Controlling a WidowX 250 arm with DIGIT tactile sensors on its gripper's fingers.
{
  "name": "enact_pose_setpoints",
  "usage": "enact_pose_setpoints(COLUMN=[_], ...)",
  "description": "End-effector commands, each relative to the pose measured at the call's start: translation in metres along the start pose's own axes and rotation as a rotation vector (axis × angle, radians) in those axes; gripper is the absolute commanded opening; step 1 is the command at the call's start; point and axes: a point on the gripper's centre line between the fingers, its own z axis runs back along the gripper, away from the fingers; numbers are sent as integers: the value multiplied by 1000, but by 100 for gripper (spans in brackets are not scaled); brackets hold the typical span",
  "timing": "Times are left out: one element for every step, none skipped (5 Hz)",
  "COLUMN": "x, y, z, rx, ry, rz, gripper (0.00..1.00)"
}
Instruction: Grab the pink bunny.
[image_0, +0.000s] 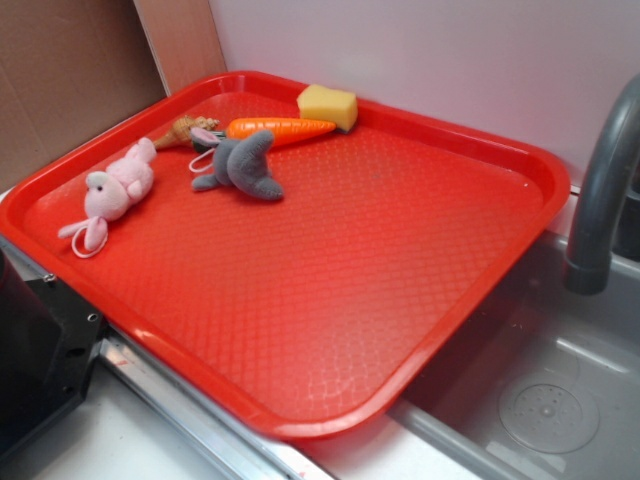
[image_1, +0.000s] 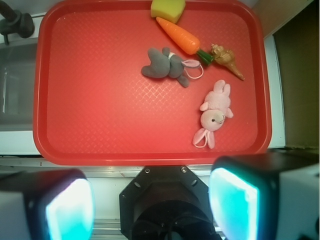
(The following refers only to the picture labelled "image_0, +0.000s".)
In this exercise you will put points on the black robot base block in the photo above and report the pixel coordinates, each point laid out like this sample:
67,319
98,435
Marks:
50,337

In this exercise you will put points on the grey plush bunny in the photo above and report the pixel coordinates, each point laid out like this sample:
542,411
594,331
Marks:
243,164

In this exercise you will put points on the pink plush bunny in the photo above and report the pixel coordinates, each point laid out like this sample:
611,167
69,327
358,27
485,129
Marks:
109,195

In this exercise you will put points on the red plastic tray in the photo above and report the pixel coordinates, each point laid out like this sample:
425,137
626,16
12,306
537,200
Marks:
308,316

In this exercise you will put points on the orange plastic carrot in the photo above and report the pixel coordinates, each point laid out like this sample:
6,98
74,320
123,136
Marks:
285,130

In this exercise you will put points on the yellow sponge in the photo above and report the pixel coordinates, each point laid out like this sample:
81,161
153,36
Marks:
318,102

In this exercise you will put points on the tan conch seashell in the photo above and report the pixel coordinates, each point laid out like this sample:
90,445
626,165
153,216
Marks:
178,134

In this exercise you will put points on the grey plastic sink basin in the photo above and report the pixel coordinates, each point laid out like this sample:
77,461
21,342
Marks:
538,382

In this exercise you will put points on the grey sink faucet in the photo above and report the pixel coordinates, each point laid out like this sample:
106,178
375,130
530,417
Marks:
606,219

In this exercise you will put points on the brown cardboard panel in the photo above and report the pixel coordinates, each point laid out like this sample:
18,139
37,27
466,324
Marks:
71,70

